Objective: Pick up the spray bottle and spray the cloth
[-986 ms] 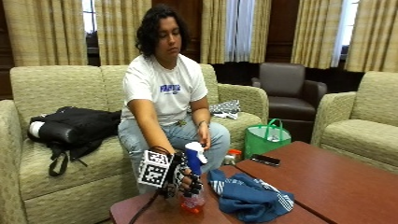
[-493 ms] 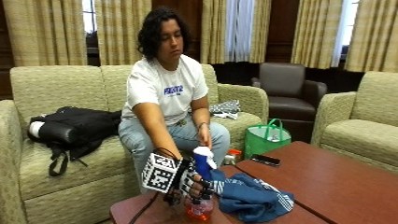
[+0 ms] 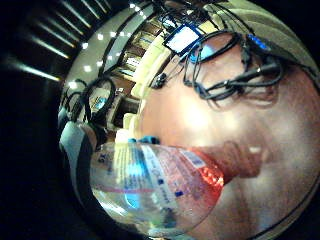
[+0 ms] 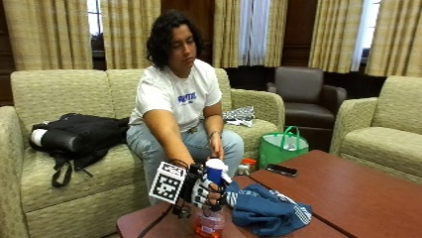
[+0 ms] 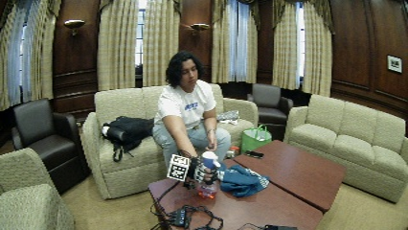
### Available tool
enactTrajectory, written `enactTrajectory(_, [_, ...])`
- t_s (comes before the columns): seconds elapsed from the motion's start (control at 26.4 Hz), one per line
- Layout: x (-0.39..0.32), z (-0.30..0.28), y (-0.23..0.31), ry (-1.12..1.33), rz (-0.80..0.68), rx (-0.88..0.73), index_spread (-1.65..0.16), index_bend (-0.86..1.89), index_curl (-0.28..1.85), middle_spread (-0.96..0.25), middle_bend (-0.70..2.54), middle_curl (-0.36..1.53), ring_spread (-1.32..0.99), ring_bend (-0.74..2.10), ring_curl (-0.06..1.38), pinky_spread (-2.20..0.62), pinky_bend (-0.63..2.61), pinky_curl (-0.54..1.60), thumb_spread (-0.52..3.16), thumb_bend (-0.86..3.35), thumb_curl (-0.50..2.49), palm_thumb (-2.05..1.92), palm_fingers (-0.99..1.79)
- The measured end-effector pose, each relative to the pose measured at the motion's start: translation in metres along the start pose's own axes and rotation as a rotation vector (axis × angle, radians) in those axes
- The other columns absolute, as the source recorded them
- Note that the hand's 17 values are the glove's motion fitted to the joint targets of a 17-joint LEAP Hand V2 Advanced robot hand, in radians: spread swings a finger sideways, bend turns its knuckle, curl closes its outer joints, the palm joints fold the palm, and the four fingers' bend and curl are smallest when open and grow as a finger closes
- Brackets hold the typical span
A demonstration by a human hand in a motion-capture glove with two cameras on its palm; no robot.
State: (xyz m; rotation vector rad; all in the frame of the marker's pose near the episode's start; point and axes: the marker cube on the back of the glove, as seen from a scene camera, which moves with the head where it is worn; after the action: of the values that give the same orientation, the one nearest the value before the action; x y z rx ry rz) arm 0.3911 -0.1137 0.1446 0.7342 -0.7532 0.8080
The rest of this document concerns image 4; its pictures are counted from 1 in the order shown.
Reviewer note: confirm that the clear bottle with blue cap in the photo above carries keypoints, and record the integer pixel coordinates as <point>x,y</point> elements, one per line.
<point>216,173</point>

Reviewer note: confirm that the spray bottle with orange top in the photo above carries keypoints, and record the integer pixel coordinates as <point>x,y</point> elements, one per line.
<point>246,167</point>

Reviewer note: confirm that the white marker cube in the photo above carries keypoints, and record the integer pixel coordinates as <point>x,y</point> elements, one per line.
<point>166,182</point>

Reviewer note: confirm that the black and white patterned cloth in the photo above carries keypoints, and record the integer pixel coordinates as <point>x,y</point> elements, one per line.
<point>240,115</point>

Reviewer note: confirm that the green tote bag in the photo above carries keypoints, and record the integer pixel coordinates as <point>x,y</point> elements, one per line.
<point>274,152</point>

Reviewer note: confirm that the blue garment with white stripes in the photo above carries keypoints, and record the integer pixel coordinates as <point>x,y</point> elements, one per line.
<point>268,211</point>

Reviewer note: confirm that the black phone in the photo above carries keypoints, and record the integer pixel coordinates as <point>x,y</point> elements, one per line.
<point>281,169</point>

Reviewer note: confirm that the the person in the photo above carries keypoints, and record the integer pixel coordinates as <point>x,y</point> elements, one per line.
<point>176,92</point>

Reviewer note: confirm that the brown leather armchair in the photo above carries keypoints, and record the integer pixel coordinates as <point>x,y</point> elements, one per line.
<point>303,95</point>

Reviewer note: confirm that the black backpack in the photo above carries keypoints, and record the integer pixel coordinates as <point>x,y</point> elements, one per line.
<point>79,135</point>

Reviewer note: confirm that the beige plaid curtain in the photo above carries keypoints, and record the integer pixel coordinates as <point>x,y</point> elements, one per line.
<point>129,33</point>
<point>395,39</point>
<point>48,33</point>
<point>276,33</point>
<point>226,33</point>
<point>334,36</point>

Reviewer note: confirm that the white sheer curtain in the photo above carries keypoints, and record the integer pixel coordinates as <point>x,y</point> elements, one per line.
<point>253,33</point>
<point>365,23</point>

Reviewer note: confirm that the beige fabric sofa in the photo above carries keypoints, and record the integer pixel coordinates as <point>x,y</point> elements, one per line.
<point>65,92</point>

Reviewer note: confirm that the beige fabric armchair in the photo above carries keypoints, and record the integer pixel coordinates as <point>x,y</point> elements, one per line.
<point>391,132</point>

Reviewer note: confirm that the white flask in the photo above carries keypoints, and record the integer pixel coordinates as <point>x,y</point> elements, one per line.
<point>37,137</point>

